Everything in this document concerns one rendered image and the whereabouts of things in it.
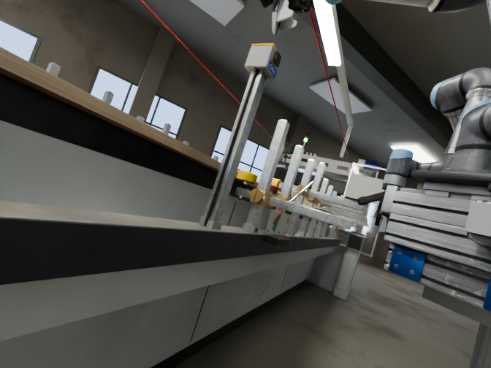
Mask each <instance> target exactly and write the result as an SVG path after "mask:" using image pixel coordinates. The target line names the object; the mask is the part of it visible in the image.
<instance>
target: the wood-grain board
mask: <svg viewBox="0 0 491 368"><path fill-rule="evenodd" d="M0 74H3V75H5V76H7V77H9V78H12V79H14V80H16V81H18V82H20V83H23V84H24V85H27V86H29V87H31V88H33V89H36V90H38V91H40V92H42V93H45V94H47V95H48V96H52V97H53V98H55V99H58V100H60V101H62V102H64V103H66V104H69V105H71V106H73V107H76V108H78V109H79V110H82V111H84V112H87V113H88V114H90V115H93V116H95V117H97V118H100V119H102V120H104V121H106V122H108V123H111V124H113V125H114V126H117V127H119V128H121V129H123V130H126V131H128V132H130V133H132V134H135V135H137V136H139V137H142V138H143V139H146V140H148V141H150V142H152V143H154V144H156V145H159V146H161V147H163V148H166V149H168V150H170V151H172V152H174V153H177V154H178V155H180V156H183V157H185V158H187V159H190V160H192V161H194V162H196V163H198V164H201V165H203V166H206V167H207V168H209V169H212V170H214V171H216V172H218V171H219V168H220V165H221V163H220V162H218V161H217V160H215V159H213V158H211V157H209V156H206V155H205V154H204V153H201V152H199V151H198V150H195V149H194V148H192V147H190V146H188V145H186V144H184V143H182V142H180V141H178V140H177V139H175V138H173V137H171V136H169V135H167V134H165V133H164V132H162V131H159V130H158V129H155V128H154V127H152V126H150V125H148V124H147V123H144V122H142V121H141V120H138V119H136V118H135V117H133V116H131V115H129V114H127V113H125V112H124V111H122V110H120V109H118V108H116V107H114V106H112V105H110V104H108V103H107V102H105V101H102V100H101V99H98V98H96V97H95V96H93V95H91V94H89V93H87V92H85V91H84V90H82V89H80V88H78V87H76V86H74V85H72V84H70V83H68V82H67V81H65V80H62V79H61V78H59V77H57V76H55V75H54V74H51V73H49V72H47V71H45V70H44V69H42V68H40V67H38V66H36V65H34V64H32V63H30V62H29V61H27V60H25V59H23V58H21V57H19V56H17V55H15V54H14V53H11V52H10V51H8V50H5V49H4V48H2V47H0ZM258 184H259V183H258V182H256V184H250V183H249V184H248V186H249V187H251V188H257V186H258Z"/></svg>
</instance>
